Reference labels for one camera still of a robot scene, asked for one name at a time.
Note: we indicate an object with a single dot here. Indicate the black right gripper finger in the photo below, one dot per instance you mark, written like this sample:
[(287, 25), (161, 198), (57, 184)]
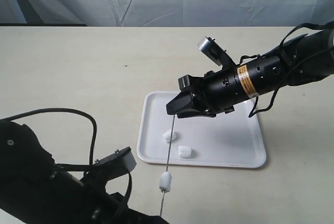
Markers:
[(182, 103), (189, 114)]

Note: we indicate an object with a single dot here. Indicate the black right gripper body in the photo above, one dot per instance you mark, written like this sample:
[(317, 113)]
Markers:
[(215, 92)]

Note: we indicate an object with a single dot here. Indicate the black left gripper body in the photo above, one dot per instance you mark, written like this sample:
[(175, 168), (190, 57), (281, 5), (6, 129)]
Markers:
[(108, 210)]

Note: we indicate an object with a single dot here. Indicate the thin metal skewer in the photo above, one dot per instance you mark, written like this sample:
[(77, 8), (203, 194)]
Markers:
[(167, 169)]

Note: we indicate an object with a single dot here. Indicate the white marshmallow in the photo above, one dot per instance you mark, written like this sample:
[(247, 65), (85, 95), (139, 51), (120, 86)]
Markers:
[(184, 152), (169, 136), (165, 182)]

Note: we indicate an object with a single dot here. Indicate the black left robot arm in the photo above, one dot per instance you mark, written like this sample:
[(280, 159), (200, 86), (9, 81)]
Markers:
[(35, 189)]

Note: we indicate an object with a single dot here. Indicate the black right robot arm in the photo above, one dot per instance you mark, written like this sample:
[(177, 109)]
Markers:
[(302, 60)]

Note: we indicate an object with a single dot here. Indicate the white rectangular plastic tray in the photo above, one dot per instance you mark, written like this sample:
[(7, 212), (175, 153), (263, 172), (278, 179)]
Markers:
[(227, 140)]

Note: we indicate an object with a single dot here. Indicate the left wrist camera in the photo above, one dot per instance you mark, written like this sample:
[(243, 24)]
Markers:
[(117, 164)]

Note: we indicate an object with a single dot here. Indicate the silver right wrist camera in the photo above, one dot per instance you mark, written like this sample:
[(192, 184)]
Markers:
[(214, 52)]

